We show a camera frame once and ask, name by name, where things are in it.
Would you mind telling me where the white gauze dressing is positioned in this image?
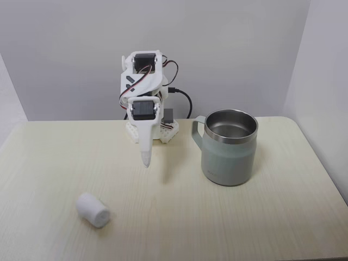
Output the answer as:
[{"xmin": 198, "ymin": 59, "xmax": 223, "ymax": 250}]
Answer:
[{"xmin": 76, "ymin": 192, "xmax": 111, "ymax": 229}]

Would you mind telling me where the pale green steel mug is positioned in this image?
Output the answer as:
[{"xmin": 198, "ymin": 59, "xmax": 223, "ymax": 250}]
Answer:
[{"xmin": 192, "ymin": 109, "xmax": 259, "ymax": 187}]

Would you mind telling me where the black power cable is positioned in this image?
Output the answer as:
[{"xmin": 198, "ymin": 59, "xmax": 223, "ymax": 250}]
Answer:
[{"xmin": 167, "ymin": 86, "xmax": 193, "ymax": 120}]

